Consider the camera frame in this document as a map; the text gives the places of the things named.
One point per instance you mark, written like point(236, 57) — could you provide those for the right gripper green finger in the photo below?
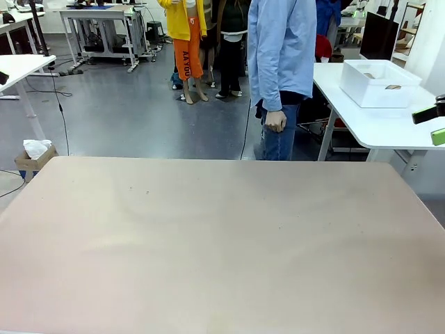
point(429, 115)
point(438, 136)

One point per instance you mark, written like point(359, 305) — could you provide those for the white plastic basket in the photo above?
point(379, 95)

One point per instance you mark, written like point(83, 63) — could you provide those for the person's right forearm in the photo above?
point(269, 87)

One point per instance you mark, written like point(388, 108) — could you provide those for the person's right hand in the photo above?
point(274, 121)

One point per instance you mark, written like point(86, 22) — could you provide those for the white table with round leg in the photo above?
point(21, 66)

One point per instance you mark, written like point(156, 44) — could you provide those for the large white table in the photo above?
point(382, 128)

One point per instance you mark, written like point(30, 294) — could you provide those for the thin black pole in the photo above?
point(39, 28)

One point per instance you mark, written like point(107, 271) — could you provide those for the white desk with dark items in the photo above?
point(17, 17)

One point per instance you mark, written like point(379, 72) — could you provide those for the grey floor power strip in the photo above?
point(71, 72)

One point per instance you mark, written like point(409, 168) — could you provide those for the wooden shelf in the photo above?
point(410, 38)

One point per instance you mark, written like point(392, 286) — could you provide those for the cardboard box with white tissue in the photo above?
point(34, 156)

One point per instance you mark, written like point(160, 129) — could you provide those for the black flat monitor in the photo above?
point(379, 35)

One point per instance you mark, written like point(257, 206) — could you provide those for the red chair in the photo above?
point(323, 47)

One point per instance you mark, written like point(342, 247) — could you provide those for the person in dark blue jacket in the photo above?
point(328, 14)

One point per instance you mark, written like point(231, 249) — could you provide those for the person in blue shirt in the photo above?
point(288, 52)

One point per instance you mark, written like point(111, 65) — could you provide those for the mannequin in yellow and orange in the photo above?
point(187, 52)

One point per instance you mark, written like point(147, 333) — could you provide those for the mannequin in black clothes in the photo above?
point(229, 52)

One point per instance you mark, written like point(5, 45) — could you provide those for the white frame workbench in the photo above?
point(94, 14)

